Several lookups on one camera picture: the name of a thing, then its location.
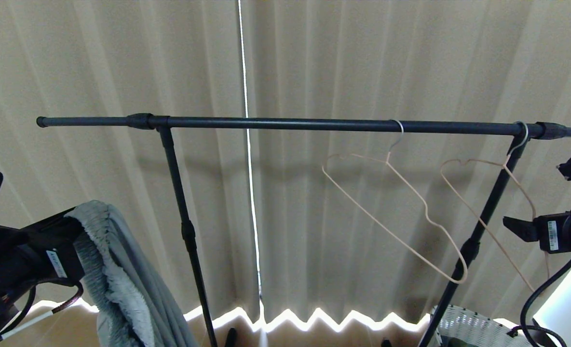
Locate pale grey shorts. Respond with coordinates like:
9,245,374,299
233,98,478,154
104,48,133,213
66,200,200,347

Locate beige curtain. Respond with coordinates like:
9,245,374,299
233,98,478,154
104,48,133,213
0,0,571,334

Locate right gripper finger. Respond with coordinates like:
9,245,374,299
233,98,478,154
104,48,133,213
503,216,540,242

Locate black cable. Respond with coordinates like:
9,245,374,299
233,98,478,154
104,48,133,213
507,243,571,347
3,284,38,335

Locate black clothes rack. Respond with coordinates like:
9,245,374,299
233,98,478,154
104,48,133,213
36,113,571,347

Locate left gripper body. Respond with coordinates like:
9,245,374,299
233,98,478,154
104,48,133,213
0,211,86,305

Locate white laundry basket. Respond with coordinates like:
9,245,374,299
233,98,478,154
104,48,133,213
430,304,535,347

